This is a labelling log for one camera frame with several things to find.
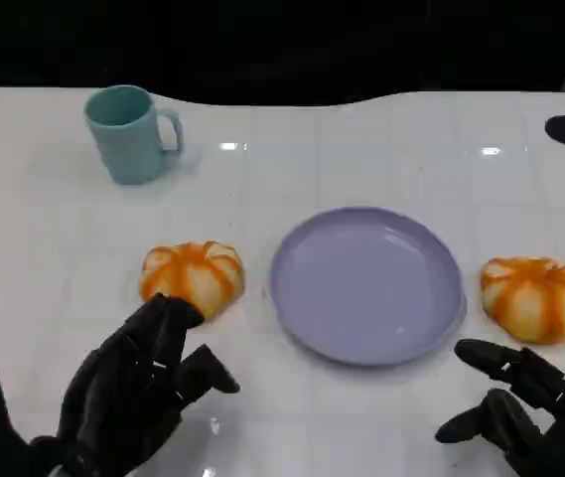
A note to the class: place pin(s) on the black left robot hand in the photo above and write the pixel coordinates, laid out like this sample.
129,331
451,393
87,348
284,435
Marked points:
123,377

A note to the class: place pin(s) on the pale green mug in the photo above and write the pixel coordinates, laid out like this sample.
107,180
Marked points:
125,144

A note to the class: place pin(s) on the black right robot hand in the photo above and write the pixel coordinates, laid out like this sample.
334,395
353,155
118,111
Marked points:
530,397

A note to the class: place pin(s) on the orange white toy bread roll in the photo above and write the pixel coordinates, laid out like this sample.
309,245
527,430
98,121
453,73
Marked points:
535,298
192,278

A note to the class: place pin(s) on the black backdrop cloth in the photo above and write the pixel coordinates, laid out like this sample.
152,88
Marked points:
262,45

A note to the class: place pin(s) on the lilac plate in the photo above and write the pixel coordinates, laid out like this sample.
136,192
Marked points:
366,288

